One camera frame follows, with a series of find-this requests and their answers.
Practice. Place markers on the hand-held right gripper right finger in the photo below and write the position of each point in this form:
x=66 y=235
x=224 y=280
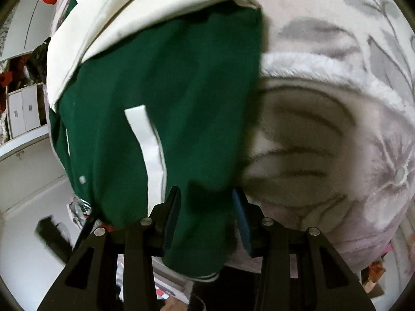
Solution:
x=242 y=220

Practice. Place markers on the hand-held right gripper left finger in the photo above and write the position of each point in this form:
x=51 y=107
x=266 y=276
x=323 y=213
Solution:
x=173 y=209

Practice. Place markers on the green varsity jacket white sleeves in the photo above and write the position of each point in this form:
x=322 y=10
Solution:
x=194 y=103

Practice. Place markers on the red clothes in wardrobe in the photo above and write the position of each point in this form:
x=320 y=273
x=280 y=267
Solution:
x=5 y=79

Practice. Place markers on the floral plush blanket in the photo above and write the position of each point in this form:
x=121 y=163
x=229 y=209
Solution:
x=324 y=136

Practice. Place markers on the black bar-shaped object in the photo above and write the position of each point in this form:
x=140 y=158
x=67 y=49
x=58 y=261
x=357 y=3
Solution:
x=53 y=239

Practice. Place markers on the orange cloth item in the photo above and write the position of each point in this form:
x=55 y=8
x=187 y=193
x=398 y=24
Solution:
x=377 y=270

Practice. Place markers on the white drawer unit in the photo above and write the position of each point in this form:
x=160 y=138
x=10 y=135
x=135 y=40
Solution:
x=22 y=110

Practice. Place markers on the leopard-print cloth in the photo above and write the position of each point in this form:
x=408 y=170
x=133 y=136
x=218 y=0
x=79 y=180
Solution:
x=39 y=61

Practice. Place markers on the white wardrobe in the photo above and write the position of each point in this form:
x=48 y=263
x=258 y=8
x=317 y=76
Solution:
x=29 y=22

